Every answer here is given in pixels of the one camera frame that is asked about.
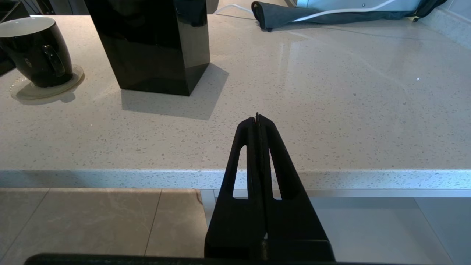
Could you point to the silver microwave oven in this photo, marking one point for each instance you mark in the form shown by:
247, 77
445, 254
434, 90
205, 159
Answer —
331, 3

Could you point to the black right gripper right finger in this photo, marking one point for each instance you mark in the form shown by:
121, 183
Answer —
294, 228

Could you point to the black mug white inside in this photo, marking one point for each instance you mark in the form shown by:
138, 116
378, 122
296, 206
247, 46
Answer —
33, 62

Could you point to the black tissue box white lid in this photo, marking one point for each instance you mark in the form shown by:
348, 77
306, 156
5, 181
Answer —
154, 55

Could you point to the dark grey folded cloth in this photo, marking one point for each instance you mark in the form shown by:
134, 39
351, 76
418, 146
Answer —
279, 14

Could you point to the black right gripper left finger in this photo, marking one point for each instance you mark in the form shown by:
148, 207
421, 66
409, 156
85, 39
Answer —
235, 228

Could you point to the round white coaster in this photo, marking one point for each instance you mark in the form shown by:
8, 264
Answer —
22, 92

